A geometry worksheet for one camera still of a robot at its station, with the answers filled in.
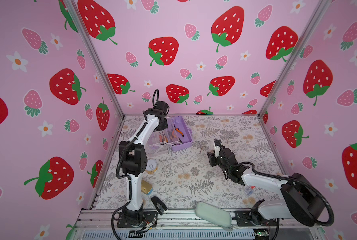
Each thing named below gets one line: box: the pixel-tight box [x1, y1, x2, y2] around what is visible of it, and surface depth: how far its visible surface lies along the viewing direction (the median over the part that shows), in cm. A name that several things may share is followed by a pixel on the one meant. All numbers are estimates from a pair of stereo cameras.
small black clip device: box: [150, 195, 168, 216], surface depth 79 cm
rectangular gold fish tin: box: [141, 179, 154, 195], surface depth 84 cm
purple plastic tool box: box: [146, 116, 193, 158], surface depth 101 cm
